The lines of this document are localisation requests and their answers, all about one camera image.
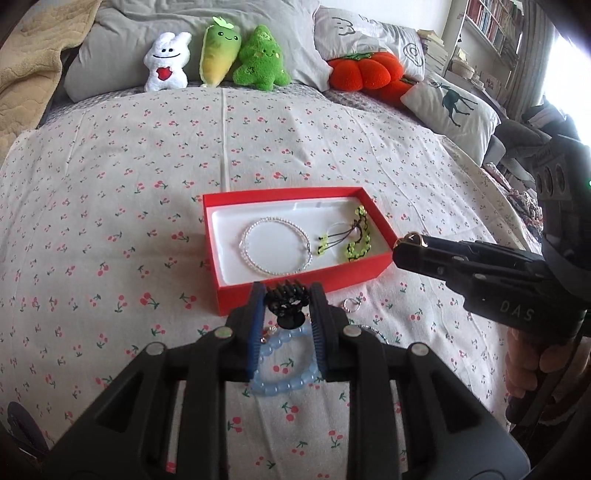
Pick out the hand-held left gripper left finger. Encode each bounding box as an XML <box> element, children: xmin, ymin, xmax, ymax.
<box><xmin>45</xmin><ymin>281</ymin><xmax>269</xmax><ymax>480</ymax></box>

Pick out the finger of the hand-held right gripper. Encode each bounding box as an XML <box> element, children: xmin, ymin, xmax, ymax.
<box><xmin>392</xmin><ymin>234</ymin><xmax>546</xmax><ymax>297</ymax></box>

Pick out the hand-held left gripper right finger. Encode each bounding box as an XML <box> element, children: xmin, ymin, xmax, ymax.
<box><xmin>309</xmin><ymin>281</ymin><xmax>533</xmax><ymax>480</ymax></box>

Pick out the black hair claw clip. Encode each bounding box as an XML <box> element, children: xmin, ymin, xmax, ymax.
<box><xmin>264</xmin><ymin>280</ymin><xmax>311</xmax><ymax>330</ymax></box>

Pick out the red jewelry box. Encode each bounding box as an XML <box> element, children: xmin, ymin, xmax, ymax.
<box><xmin>202</xmin><ymin>186</ymin><xmax>399</xmax><ymax>316</ymax></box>

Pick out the person's right hand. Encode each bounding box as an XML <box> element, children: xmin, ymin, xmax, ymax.
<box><xmin>505</xmin><ymin>330</ymin><xmax>583</xmax><ymax>423</ymax></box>

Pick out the grey cloth pile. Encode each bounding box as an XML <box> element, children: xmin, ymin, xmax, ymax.
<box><xmin>482</xmin><ymin>105</ymin><xmax>575</xmax><ymax>183</ymax></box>

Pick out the white pillow with deer print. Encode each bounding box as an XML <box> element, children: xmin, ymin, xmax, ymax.
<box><xmin>400</xmin><ymin>74</ymin><xmax>502</xmax><ymax>163</ymax></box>

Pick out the grey curtain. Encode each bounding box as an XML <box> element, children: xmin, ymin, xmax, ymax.
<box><xmin>507</xmin><ymin>0</ymin><xmax>557</xmax><ymax>121</ymax></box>

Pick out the cherry print bedsheet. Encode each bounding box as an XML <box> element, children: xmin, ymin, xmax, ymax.
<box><xmin>0</xmin><ymin>84</ymin><xmax>546</xmax><ymax>480</ymax></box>

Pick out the orange pumpkin plush cushion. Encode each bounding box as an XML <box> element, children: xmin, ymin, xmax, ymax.
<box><xmin>327</xmin><ymin>51</ymin><xmax>419</xmax><ymax>109</ymax></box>

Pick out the white bookshelf with books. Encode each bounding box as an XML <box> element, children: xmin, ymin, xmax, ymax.
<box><xmin>455</xmin><ymin>0</ymin><xmax>525</xmax><ymax>70</ymax></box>

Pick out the stack of books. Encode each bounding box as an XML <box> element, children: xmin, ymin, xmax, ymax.
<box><xmin>417</xmin><ymin>28</ymin><xmax>450</xmax><ymax>70</ymax></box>

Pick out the grey pillow with doodle print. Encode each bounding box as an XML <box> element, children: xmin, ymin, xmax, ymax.
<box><xmin>313</xmin><ymin>6</ymin><xmax>426</xmax><ymax>80</ymax></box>

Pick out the green tree plush toy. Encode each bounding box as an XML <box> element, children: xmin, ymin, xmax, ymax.
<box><xmin>232</xmin><ymin>25</ymin><xmax>292</xmax><ymax>91</ymax></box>

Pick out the yellow green radish plush toy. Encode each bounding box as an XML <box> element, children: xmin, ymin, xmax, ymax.
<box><xmin>199</xmin><ymin>17</ymin><xmax>243</xmax><ymax>88</ymax></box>

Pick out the white bunny plush toy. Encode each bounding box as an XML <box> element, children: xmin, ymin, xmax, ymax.
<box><xmin>143</xmin><ymin>32</ymin><xmax>193</xmax><ymax>92</ymax></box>

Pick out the plain grey pillow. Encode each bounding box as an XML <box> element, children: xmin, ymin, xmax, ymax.
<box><xmin>64</xmin><ymin>0</ymin><xmax>334</xmax><ymax>103</ymax></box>

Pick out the beige quilted blanket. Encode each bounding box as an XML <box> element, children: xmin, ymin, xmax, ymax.
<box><xmin>0</xmin><ymin>0</ymin><xmax>105</xmax><ymax>162</ymax></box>

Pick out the thin silver chain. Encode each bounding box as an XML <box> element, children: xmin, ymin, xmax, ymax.
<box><xmin>358</xmin><ymin>324</ymin><xmax>389</xmax><ymax>343</ymax></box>

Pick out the blue bead bracelet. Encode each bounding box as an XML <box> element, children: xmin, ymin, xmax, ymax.
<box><xmin>250</xmin><ymin>322</ymin><xmax>324</xmax><ymax>398</ymax></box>

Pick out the green bead bracelet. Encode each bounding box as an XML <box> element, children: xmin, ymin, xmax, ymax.
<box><xmin>316</xmin><ymin>206</ymin><xmax>373</xmax><ymax>262</ymax></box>

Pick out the white pearl bracelet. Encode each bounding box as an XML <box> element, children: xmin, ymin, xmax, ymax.
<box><xmin>238</xmin><ymin>217</ymin><xmax>312</xmax><ymax>277</ymax></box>

